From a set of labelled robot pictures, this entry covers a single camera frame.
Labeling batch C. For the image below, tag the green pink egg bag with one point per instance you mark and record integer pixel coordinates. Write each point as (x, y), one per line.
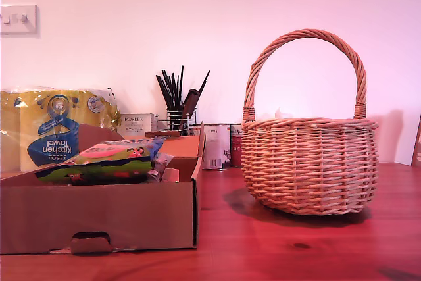
(108, 162)

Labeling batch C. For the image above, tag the white light switch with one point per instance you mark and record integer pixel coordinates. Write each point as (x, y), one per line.
(18, 19)

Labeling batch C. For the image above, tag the yellow kitchen towel pack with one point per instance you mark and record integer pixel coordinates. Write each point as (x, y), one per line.
(49, 129)

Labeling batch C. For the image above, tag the white tin can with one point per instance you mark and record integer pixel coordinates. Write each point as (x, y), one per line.
(217, 146)
(198, 127)

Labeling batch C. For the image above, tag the brown wooden board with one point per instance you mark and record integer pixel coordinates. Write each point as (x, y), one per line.
(417, 143)

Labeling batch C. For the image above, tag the red tin can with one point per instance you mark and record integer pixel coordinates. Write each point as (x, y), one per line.
(237, 146)

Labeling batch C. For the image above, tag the woven wicker basket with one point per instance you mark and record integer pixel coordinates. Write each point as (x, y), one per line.
(309, 169)

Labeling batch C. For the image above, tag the white Porlex box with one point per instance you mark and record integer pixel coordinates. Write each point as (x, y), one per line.
(135, 123)

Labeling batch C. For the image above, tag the brown cardboard box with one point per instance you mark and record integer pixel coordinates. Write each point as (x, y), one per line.
(98, 215)

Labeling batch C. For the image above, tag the black thin stick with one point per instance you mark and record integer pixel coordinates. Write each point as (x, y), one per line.
(203, 82)
(163, 91)
(181, 87)
(168, 88)

